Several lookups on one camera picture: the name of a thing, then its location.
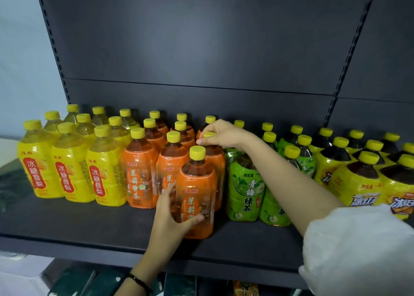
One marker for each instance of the dark grey shelf back panel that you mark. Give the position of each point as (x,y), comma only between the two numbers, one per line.
(207,46)

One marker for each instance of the orange snack packet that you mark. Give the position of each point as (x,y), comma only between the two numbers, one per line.
(245,289)

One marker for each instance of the slotted dark shelf upright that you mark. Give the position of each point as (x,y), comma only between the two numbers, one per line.
(352,46)
(51,40)

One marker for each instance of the white sleeve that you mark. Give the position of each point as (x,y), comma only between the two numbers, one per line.
(359,253)

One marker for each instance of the person's left forearm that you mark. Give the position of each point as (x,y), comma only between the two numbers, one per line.
(147,273)

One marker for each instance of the person's right thumb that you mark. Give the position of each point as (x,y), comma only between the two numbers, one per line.
(208,141)

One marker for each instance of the group of dark tea bottles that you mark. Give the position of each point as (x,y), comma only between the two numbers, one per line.
(359,182)

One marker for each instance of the orange tea bottle yellow cap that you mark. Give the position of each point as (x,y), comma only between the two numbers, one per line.
(220,166)
(195,192)

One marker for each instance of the group of green tea bottles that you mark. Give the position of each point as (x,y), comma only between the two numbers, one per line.
(244,192)

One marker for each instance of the person's left hand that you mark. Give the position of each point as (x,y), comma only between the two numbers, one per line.
(163,228)

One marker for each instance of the group of yellow juice bottles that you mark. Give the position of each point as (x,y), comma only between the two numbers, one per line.
(71,169)

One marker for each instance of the group of orange label bottles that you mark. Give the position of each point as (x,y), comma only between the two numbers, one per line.
(139,173)

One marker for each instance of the person's right forearm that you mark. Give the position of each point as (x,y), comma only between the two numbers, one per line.
(288,182)

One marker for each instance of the black wristband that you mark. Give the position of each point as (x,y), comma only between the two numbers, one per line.
(139,283)

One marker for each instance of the person's left thumb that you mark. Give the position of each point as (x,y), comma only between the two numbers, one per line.
(192,223)

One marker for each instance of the dark grey shelf board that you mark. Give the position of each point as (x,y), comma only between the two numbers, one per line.
(81,224)

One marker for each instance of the dark green packet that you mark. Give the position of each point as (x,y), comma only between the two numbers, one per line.
(105,284)
(71,283)
(179,286)

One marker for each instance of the person's right hand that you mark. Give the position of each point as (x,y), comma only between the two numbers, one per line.
(228,134)

